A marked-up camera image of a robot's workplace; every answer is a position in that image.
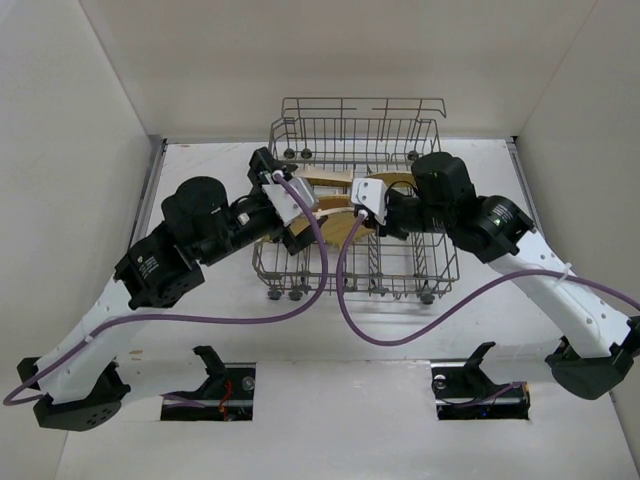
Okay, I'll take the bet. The shovel-shaped woven bamboo plate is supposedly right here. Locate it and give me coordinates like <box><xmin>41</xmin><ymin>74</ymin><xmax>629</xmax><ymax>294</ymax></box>
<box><xmin>294</xmin><ymin>167</ymin><xmax>354</xmax><ymax>188</ymax></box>

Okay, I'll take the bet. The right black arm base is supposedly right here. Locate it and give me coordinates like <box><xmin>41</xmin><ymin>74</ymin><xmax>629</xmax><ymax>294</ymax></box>
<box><xmin>430</xmin><ymin>342</ymin><xmax>531</xmax><ymax>421</ymax></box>

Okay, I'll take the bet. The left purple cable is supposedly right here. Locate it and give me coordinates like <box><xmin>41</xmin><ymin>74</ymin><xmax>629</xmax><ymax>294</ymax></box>
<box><xmin>2</xmin><ymin>174</ymin><xmax>331</xmax><ymax>407</ymax></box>

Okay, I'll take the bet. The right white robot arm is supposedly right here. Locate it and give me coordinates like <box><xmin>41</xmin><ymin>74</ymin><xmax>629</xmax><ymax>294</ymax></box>
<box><xmin>375</xmin><ymin>152</ymin><xmax>639</xmax><ymax>400</ymax></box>

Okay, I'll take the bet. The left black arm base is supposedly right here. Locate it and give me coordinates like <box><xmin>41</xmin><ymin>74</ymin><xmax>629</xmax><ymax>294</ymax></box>
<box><xmin>160</xmin><ymin>346</ymin><xmax>256</xmax><ymax>422</ymax></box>

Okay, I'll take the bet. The grey wire dish rack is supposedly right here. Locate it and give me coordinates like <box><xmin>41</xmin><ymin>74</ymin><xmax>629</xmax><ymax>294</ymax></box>
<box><xmin>269</xmin><ymin>97</ymin><xmax>460</xmax><ymax>305</ymax></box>

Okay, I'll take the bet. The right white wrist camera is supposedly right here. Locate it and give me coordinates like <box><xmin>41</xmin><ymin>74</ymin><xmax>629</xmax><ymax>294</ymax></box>
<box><xmin>350</xmin><ymin>177</ymin><xmax>388</xmax><ymax>225</ymax></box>

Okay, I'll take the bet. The square woven bamboo plate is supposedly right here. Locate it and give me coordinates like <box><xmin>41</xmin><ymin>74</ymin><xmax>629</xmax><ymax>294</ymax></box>
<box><xmin>314</xmin><ymin>195</ymin><xmax>352</xmax><ymax>212</ymax></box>

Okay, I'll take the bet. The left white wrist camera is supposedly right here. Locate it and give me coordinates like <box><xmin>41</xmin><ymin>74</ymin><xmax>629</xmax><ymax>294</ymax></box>
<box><xmin>261</xmin><ymin>176</ymin><xmax>318</xmax><ymax>227</ymax></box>

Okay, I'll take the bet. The rectangular woven bamboo plate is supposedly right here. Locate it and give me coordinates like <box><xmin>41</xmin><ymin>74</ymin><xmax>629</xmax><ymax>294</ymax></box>
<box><xmin>260</xmin><ymin>207</ymin><xmax>375</xmax><ymax>247</ymax></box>

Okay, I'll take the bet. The round woven bamboo plate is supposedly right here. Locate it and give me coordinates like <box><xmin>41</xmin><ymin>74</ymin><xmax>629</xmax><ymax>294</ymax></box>
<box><xmin>368</xmin><ymin>171</ymin><xmax>415</xmax><ymax>185</ymax></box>

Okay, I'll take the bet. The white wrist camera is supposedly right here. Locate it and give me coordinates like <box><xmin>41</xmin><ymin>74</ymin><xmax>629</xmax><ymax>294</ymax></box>
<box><xmin>261</xmin><ymin>176</ymin><xmax>318</xmax><ymax>227</ymax></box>
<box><xmin>350</xmin><ymin>177</ymin><xmax>388</xmax><ymax>225</ymax></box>

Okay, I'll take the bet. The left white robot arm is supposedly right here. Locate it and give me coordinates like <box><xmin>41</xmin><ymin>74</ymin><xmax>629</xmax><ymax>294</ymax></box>
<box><xmin>17</xmin><ymin>148</ymin><xmax>321</xmax><ymax>432</ymax></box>

